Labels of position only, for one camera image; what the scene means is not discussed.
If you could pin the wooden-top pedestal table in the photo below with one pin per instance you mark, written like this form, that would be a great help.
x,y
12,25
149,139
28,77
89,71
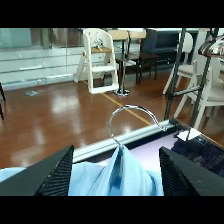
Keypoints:
x,y
122,60

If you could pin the white high chair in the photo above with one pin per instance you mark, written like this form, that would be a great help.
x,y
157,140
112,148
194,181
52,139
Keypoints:
x,y
100,68

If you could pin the silver frame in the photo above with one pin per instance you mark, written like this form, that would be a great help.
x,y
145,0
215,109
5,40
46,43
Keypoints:
x,y
100,147

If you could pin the clothes hanger with silver hook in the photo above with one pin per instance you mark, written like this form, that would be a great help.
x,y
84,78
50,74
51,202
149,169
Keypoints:
x,y
130,106

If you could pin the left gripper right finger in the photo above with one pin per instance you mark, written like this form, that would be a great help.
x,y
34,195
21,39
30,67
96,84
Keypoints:
x,y
186,178

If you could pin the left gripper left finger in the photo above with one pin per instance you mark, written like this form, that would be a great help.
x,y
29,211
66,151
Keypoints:
x,y
40,178

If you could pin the black garment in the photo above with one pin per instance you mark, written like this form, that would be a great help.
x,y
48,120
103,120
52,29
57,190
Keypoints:
x,y
201,154

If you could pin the black clothes rack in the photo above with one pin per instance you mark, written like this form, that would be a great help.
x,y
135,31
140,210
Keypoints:
x,y
173,88

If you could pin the light blue shirt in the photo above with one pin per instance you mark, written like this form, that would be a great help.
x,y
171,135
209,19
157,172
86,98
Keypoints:
x,y
128,176

